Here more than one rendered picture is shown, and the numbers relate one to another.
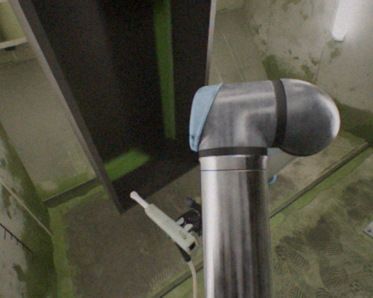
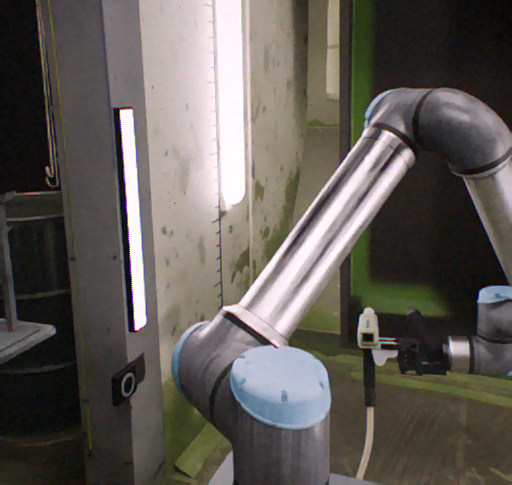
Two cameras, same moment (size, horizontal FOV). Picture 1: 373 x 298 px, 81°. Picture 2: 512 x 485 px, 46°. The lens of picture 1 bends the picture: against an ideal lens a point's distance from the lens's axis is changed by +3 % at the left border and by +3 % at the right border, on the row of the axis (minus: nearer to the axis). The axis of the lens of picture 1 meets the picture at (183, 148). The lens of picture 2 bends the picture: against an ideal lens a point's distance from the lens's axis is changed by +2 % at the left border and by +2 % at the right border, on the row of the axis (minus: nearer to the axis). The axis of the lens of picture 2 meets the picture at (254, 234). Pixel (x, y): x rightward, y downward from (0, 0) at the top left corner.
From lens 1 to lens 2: 1.06 m
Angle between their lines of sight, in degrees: 48
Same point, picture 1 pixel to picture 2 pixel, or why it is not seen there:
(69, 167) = (335, 297)
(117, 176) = (377, 310)
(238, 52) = not seen: outside the picture
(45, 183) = not seen: hidden behind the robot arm
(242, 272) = (326, 196)
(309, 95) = (447, 96)
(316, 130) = (443, 125)
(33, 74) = not seen: hidden behind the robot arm
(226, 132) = (381, 113)
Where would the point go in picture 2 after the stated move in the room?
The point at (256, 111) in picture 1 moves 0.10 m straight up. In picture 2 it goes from (406, 102) to (409, 45)
